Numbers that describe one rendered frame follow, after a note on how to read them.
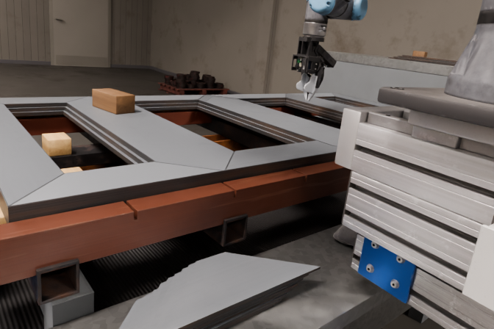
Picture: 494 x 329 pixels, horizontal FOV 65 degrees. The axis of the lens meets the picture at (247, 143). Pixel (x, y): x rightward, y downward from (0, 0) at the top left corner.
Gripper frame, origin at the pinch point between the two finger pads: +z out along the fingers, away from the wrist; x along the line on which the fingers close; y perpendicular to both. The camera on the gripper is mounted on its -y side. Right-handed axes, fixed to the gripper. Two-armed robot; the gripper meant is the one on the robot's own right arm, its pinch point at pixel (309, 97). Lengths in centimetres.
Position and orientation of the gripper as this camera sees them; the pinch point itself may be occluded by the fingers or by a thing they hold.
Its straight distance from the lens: 137.3
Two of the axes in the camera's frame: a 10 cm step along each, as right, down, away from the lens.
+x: 6.3, 2.7, -7.3
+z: -1.0, 9.6, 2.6
